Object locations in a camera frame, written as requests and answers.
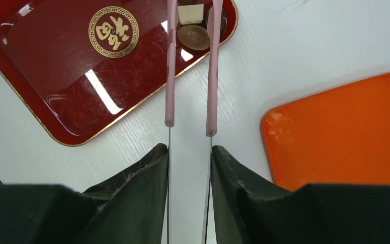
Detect pink silicone tongs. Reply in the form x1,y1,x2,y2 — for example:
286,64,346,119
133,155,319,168
165,1,223,243

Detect brown smooth oval chocolate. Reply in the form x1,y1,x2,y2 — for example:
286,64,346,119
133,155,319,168
177,25,210,51

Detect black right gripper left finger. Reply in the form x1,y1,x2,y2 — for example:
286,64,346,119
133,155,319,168
0,143,169,243

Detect white square chocolate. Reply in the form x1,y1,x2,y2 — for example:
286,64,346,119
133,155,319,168
177,4,204,25

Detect orange box lid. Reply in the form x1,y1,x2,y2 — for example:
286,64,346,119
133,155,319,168
261,73,390,191

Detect red chocolate tray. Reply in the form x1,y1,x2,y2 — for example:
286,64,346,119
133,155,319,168
0,0,239,147

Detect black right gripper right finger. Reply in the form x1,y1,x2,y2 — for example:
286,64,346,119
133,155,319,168
211,146,390,243

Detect dark ridged leaf chocolate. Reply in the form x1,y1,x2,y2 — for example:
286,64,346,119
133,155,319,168
203,7,227,36

